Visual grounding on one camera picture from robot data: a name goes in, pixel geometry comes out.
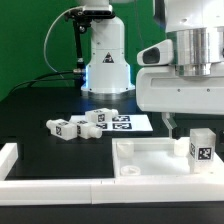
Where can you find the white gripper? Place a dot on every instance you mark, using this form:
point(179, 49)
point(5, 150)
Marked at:
point(159, 89)

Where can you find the white U-shaped fence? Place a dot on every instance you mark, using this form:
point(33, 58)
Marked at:
point(101, 191)

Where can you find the white tag sheet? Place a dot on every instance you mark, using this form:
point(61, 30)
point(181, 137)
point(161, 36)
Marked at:
point(127, 123)

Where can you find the white square tabletop part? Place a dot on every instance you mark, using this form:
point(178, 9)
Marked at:
point(152, 157)

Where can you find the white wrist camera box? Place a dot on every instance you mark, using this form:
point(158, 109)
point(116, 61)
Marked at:
point(158, 54)

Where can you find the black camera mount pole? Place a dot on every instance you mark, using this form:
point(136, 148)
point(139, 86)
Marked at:
point(80, 25)

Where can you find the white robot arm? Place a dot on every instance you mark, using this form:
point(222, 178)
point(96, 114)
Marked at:
point(184, 73)

